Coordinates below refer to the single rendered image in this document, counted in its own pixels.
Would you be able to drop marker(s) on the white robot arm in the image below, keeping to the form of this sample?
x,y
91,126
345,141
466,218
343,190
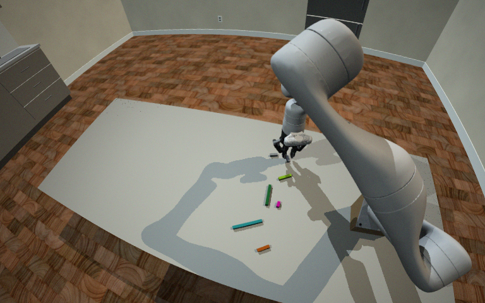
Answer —
x,y
312,67

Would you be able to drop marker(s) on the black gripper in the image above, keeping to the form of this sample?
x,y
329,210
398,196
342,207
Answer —
x,y
284,149

